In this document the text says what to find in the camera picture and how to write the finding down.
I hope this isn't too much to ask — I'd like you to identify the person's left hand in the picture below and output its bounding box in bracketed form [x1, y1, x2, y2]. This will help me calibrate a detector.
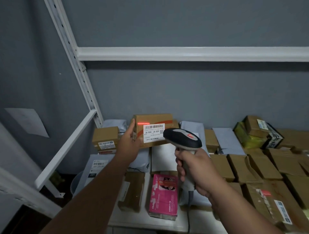
[115, 118, 143, 167]

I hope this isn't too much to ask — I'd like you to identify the person's right hand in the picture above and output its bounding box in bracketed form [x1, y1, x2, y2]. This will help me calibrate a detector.
[175, 147, 228, 198]

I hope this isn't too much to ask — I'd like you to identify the cardboard box with white label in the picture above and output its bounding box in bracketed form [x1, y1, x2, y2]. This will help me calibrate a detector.
[132, 114, 180, 148]

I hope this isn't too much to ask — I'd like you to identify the grey black barcode scanner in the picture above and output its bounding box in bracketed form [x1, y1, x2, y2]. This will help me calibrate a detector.
[163, 128, 203, 193]

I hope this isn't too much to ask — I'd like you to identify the person's left forearm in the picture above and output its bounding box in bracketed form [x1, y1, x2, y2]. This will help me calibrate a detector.
[40, 154, 131, 234]

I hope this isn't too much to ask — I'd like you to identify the person's right forearm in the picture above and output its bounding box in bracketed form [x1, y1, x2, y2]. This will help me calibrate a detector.
[209, 180, 284, 234]

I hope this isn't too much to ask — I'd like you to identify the grey mailer bag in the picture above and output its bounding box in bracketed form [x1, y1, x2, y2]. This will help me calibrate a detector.
[212, 127, 246, 155]
[102, 119, 127, 136]
[127, 147, 152, 173]
[180, 121, 206, 143]

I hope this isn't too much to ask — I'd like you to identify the white flat mailer parcel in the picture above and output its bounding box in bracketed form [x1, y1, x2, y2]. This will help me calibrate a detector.
[150, 144, 179, 176]

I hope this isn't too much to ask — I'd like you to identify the small cardboard box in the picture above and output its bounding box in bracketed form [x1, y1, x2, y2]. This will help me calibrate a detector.
[92, 126, 120, 155]

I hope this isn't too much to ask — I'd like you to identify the pink printed box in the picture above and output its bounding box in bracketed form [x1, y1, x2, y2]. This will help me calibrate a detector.
[148, 174, 179, 216]

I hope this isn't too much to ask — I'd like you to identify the white mailer bag with label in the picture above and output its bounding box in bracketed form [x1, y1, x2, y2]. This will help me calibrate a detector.
[79, 154, 117, 193]

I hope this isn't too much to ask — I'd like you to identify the brown padded parcel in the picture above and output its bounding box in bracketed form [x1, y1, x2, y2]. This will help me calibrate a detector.
[117, 171, 146, 213]

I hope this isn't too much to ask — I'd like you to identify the yellow plastic parcel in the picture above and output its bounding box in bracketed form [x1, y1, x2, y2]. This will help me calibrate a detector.
[233, 122, 267, 149]

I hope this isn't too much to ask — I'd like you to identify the grey plastic bin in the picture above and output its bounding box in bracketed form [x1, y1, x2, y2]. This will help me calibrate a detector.
[70, 171, 84, 198]

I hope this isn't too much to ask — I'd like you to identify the white metal shelf upright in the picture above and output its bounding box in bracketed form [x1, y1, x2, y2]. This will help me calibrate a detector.
[44, 0, 104, 129]

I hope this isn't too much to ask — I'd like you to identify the pile of cardboard boxes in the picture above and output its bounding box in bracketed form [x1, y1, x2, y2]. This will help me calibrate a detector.
[204, 128, 309, 210]

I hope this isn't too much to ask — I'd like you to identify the cardboard box with green label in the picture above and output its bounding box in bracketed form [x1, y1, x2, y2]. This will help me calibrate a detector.
[242, 115, 270, 138]

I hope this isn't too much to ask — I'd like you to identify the white metal shelf beam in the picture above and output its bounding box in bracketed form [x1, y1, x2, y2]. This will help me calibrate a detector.
[77, 46, 309, 62]

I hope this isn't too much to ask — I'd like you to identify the box with black white tape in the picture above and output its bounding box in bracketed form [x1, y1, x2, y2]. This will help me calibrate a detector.
[261, 122, 285, 150]

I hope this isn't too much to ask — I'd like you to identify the large taped cardboard carton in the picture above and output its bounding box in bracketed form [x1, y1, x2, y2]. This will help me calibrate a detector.
[243, 180, 309, 233]

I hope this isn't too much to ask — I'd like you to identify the grey scanner cable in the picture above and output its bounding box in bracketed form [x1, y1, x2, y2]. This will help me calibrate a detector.
[186, 190, 195, 234]

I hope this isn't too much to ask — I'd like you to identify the white metal shelf side rail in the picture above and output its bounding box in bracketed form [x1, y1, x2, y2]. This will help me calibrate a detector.
[34, 109, 97, 191]

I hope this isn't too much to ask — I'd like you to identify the paper sheet on wall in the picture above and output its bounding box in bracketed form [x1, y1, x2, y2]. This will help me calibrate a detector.
[4, 108, 50, 138]

